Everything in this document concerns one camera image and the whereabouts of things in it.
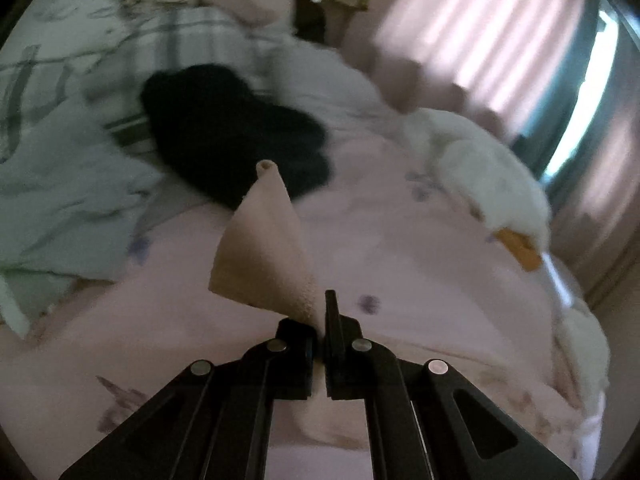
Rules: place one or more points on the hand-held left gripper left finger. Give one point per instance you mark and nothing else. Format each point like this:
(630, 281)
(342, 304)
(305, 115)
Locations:
(295, 360)

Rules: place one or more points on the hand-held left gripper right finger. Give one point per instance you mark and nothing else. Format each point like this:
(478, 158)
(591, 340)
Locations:
(333, 332)

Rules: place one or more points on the beige pink sock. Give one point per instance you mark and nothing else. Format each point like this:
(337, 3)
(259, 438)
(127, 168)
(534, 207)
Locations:
(265, 255)

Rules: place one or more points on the black clothes pile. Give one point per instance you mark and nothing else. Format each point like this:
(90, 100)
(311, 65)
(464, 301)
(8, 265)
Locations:
(225, 125)

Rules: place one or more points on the pink printed bed sheet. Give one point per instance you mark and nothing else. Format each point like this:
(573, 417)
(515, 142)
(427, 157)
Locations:
(400, 280)

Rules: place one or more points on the white goose plush toy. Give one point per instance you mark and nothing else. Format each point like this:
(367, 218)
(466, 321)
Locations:
(480, 170)

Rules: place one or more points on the small white plush toy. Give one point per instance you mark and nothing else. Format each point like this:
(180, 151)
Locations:
(582, 350)

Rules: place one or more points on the green white plaid duvet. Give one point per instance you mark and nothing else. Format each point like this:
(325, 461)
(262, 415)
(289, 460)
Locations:
(65, 185)

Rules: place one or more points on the pink curtain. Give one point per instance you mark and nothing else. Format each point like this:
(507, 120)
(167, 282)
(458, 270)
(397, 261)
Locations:
(480, 45)

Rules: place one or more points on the window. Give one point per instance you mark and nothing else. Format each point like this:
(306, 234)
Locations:
(575, 105)

